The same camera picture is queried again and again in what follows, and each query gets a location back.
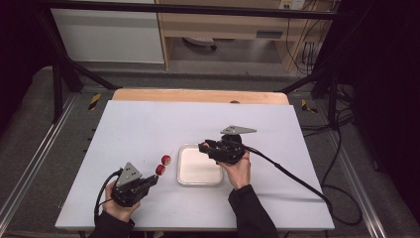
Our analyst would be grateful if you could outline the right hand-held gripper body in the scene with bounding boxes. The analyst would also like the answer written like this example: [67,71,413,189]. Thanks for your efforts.
[211,124,258,166]

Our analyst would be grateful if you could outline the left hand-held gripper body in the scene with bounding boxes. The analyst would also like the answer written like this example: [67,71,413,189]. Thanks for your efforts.
[110,161,151,208]

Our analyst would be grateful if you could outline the white rectangular tray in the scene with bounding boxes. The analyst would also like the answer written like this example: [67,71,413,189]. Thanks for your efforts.
[176,144,225,186]

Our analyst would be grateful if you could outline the red small object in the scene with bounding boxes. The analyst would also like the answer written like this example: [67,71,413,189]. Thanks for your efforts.
[154,149,174,179]

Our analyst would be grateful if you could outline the person's left hand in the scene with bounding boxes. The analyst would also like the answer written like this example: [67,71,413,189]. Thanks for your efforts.
[101,180,142,223]

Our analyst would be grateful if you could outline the person's right hand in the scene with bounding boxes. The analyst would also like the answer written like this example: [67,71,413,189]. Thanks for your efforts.
[216,149,253,190]

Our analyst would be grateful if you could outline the wooden table board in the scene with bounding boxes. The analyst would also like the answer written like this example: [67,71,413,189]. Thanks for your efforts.
[111,87,290,106]

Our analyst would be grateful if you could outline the black yellow floor tape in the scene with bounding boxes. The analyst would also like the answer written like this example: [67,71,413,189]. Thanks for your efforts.
[87,92,102,111]
[300,98,319,114]

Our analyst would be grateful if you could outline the grey object under desk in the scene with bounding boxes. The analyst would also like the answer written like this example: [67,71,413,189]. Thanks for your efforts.
[182,36,218,52]

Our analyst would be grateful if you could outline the light wooden desk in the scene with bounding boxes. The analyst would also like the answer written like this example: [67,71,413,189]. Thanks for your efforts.
[154,0,335,73]

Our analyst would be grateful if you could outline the white cabinet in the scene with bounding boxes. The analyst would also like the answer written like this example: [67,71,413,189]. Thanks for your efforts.
[51,7,165,64]

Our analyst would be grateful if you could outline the white power strip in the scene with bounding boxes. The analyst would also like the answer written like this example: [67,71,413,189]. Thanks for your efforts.
[278,0,306,11]

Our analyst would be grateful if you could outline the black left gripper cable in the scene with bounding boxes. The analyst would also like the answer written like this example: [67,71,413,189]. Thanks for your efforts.
[93,168,124,226]

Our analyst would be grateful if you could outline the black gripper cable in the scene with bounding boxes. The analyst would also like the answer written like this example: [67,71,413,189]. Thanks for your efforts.
[93,168,124,226]
[244,145,364,227]

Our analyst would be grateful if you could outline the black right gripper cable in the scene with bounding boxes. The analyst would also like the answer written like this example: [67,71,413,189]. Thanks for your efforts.
[244,145,364,227]

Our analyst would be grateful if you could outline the aluminium floor rail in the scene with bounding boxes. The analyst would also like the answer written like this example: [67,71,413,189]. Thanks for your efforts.
[0,92,80,219]
[331,132,388,238]

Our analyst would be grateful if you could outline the black floor cables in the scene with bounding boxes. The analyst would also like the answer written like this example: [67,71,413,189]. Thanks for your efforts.
[298,82,356,138]

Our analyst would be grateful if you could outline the black metal frame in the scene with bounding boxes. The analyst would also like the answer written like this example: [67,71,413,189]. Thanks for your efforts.
[31,0,351,124]

